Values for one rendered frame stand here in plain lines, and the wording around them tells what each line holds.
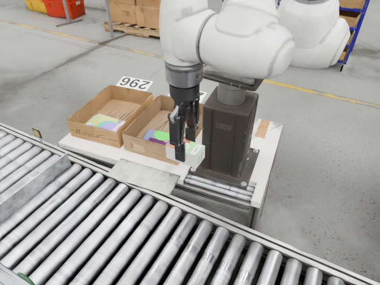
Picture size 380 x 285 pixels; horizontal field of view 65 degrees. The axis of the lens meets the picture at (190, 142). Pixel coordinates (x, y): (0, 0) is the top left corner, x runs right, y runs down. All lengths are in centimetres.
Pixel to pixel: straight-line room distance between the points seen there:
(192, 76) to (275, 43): 22
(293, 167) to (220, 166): 135
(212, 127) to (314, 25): 51
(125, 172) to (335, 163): 186
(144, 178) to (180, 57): 73
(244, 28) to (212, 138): 69
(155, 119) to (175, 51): 98
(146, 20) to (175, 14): 435
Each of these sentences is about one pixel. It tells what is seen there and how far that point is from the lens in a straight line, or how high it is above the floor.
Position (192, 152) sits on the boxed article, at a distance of 82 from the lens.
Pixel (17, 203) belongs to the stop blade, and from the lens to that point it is 135.
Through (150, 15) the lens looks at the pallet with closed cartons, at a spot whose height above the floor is 33.
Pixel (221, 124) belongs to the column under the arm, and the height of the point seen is 102.
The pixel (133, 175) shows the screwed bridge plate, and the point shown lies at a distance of 131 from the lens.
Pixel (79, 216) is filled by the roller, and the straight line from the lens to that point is 123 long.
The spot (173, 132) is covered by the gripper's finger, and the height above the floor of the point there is 121.
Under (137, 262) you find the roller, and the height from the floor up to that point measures 75.
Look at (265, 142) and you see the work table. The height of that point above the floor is 75.
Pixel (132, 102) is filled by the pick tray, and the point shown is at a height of 76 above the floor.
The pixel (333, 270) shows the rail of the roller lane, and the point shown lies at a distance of 114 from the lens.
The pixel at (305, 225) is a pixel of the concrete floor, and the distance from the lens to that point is 218.
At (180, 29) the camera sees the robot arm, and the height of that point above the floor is 147.
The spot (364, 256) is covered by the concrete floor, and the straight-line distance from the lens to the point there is 219.
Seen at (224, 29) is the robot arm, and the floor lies 149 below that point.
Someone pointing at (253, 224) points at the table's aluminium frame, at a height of 61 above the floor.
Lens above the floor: 167
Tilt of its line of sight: 39 degrees down
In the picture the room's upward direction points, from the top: straight up
